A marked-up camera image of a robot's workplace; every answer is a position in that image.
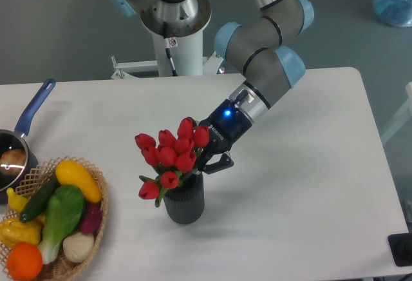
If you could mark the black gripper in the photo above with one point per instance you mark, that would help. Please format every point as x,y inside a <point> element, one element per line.
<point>226,124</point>

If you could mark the red tulip bouquet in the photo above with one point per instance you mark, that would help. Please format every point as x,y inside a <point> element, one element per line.
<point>174,158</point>

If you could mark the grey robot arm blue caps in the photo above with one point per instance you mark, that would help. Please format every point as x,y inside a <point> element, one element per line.
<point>258,52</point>

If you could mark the dark grey ribbed vase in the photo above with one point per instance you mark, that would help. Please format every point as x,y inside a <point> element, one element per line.
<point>185,204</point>

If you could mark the purple red radish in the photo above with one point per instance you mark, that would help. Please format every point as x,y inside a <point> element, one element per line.
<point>91,219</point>

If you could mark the yellow squash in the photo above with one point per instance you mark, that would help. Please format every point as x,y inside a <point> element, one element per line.
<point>69,172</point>

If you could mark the green bok choy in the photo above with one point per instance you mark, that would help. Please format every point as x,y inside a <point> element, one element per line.
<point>63,212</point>

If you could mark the white garlic bulb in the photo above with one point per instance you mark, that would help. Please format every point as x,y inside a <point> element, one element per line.
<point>77,246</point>

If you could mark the dark green cucumber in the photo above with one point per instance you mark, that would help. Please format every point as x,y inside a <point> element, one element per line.
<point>39,201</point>

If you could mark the brown bread roll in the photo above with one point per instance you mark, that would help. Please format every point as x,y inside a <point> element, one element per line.
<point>13,162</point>

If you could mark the small yellow banana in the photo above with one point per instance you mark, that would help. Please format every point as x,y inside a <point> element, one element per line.
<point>25,210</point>

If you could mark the black device at edge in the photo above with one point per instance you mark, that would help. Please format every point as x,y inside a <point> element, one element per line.
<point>400,246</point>

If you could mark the yellow bumpy gourd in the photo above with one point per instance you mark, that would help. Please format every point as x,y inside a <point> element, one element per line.
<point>15,232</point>

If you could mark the orange fruit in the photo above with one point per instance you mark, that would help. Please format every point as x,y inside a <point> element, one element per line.
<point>24,262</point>

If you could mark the blue translucent bag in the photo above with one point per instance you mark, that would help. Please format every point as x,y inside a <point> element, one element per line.
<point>394,12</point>

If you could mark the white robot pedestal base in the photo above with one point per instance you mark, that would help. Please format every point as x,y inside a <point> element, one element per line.
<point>180,56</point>

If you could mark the blue handled saucepan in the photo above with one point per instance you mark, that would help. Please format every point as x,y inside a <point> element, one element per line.
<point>15,139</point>

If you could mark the white frame at right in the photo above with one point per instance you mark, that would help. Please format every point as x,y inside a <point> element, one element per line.
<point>401,116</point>

